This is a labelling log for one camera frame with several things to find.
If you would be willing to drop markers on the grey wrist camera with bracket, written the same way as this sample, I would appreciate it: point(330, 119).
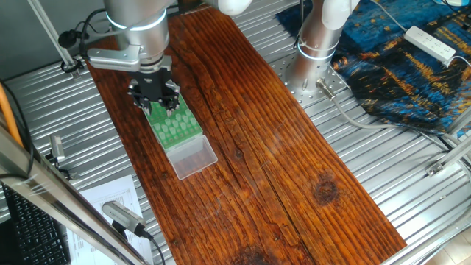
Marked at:
point(112, 60)

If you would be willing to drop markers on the clear box with green rack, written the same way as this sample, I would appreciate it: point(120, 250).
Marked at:
point(193, 160)
point(184, 106)

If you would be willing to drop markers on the small grey camera on clamp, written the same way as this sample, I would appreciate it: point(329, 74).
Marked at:
point(57, 147)

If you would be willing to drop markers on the blue painted cloth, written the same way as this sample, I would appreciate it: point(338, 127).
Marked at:
point(404, 92)

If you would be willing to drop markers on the printed white paper sheet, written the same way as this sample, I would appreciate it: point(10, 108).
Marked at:
point(110, 187)

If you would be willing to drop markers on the aluminium frame profile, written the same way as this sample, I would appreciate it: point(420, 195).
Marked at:
point(456, 151)

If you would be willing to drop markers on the steel frame bar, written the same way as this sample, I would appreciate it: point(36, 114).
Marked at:
point(55, 206)

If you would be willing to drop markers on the aluminium post with foot bracket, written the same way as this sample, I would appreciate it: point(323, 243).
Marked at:
point(51, 33)

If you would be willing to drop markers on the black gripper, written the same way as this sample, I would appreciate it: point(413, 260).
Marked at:
point(154, 84)

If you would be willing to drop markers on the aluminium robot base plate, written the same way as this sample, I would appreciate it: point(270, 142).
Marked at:
point(342, 81)

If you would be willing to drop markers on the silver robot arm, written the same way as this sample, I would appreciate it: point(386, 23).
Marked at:
point(140, 25)

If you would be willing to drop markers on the black keyboard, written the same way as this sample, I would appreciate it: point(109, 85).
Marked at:
point(33, 232)

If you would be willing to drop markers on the white power strip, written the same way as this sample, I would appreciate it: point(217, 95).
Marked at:
point(428, 43)

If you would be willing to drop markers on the brown wooden board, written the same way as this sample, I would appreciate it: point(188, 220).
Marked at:
point(257, 165)

